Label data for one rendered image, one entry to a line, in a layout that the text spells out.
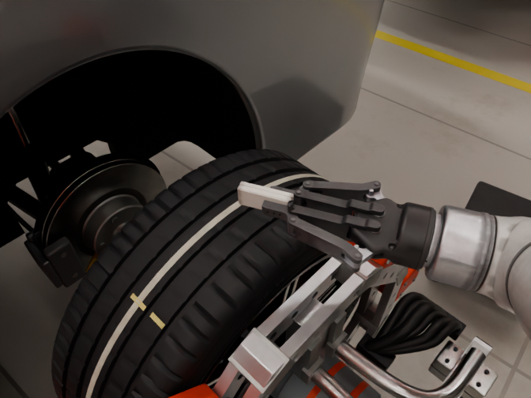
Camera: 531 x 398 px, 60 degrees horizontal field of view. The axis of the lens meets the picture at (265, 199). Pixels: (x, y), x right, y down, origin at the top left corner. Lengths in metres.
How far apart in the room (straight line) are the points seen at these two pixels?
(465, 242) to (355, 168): 1.98
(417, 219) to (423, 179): 1.99
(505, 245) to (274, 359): 0.31
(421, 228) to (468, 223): 0.05
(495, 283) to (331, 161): 2.02
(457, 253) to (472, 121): 2.49
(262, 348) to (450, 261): 0.26
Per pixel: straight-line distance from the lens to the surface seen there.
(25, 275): 2.27
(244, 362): 0.64
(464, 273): 0.55
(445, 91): 3.19
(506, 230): 0.55
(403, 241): 0.54
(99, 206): 1.10
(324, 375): 0.75
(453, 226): 0.54
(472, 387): 0.87
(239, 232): 0.66
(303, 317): 0.69
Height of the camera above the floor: 1.70
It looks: 48 degrees down
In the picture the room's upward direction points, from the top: straight up
